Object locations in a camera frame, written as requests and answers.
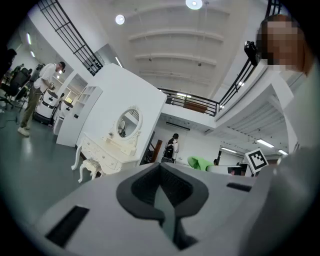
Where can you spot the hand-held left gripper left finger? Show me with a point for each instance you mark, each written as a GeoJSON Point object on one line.
{"type": "Point", "coordinates": [100, 212]}

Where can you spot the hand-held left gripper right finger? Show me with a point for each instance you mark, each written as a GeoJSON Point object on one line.
{"type": "Point", "coordinates": [212, 212]}

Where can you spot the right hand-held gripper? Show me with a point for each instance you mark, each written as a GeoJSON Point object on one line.
{"type": "Point", "coordinates": [257, 161]}

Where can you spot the green cloth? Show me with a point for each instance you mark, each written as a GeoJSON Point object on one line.
{"type": "Point", "coordinates": [198, 162]}

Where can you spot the white dressing table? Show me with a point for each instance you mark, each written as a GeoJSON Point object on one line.
{"type": "Point", "coordinates": [102, 152]}

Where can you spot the ceiling tube light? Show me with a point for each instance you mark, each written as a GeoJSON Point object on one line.
{"type": "Point", "coordinates": [265, 143]}
{"type": "Point", "coordinates": [228, 150]}
{"type": "Point", "coordinates": [29, 38]}

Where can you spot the white ornate stool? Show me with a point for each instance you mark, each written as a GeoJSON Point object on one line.
{"type": "Point", "coordinates": [91, 163]}

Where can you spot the black metal railing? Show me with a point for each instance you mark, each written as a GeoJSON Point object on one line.
{"type": "Point", "coordinates": [216, 110]}
{"type": "Point", "coordinates": [95, 67]}

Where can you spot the person's cream printed t-shirt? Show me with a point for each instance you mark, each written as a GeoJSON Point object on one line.
{"type": "Point", "coordinates": [305, 112]}

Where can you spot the white wheeled robot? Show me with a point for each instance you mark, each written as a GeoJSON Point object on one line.
{"type": "Point", "coordinates": [65, 107]}
{"type": "Point", "coordinates": [46, 105]}

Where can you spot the person's face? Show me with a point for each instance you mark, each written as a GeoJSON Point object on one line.
{"type": "Point", "coordinates": [280, 42]}

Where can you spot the black office chair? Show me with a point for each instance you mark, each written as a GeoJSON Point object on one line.
{"type": "Point", "coordinates": [18, 77]}

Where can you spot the round ceiling light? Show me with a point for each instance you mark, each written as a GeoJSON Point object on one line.
{"type": "Point", "coordinates": [193, 3]}
{"type": "Point", "coordinates": [120, 19]}

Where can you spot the brown wooden stair frame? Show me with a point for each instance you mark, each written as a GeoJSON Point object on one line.
{"type": "Point", "coordinates": [158, 150]}

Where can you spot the oval mirror carved white frame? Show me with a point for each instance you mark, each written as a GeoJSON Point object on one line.
{"type": "Point", "coordinates": [128, 122]}

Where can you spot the black head-worn camera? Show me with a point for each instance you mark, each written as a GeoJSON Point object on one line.
{"type": "Point", "coordinates": [251, 53]}

